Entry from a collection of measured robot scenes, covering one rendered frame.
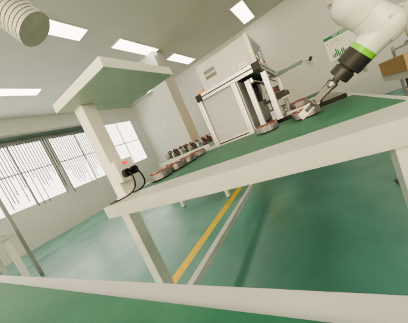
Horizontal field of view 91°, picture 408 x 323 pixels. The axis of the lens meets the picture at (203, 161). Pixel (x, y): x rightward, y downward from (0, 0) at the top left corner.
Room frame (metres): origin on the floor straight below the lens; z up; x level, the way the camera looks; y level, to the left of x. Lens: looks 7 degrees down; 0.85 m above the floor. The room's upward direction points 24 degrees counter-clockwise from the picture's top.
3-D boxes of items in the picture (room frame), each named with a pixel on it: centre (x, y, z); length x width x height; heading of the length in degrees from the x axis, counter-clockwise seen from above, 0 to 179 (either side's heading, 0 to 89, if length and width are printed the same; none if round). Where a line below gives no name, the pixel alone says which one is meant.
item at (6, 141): (3.43, 2.19, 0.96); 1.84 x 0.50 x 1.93; 148
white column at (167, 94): (5.56, 0.16, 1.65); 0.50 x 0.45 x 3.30; 58
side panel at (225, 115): (1.29, -0.25, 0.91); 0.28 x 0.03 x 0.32; 58
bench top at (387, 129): (1.49, -0.55, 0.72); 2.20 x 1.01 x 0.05; 148
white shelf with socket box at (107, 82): (0.90, 0.21, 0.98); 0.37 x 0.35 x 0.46; 148
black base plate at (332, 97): (1.37, -0.74, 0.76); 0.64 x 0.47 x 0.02; 148
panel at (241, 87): (1.49, -0.54, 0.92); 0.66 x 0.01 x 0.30; 148
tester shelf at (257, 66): (1.53, -0.49, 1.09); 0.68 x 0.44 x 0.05; 148
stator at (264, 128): (0.98, -0.35, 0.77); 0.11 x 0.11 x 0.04
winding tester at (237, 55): (1.54, -0.49, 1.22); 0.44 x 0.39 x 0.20; 148
